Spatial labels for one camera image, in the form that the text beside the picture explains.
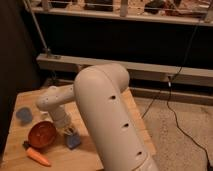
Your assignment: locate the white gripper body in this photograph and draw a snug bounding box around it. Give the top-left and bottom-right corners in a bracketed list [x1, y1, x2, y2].
[49, 107, 71, 129]

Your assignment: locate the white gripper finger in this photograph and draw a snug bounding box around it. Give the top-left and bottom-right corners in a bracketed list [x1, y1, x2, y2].
[64, 128, 71, 135]
[69, 126, 76, 134]

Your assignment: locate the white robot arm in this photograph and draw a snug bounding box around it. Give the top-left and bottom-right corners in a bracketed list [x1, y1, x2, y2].
[36, 63, 158, 171]

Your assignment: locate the orange bowl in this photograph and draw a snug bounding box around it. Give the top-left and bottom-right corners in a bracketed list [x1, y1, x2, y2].
[28, 121, 57, 149]

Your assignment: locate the orange toy carrot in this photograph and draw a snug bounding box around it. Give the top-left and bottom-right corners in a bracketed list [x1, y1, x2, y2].
[26, 147, 51, 167]

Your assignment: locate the metal tripod pole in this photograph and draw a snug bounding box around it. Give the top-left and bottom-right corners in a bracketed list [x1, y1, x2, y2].
[25, 0, 61, 59]

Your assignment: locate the wooden shelf rail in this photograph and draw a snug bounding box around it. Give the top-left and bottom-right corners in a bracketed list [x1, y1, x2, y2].
[36, 53, 213, 88]

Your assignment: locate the black cable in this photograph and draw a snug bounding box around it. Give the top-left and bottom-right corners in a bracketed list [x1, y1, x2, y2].
[141, 13, 213, 171]

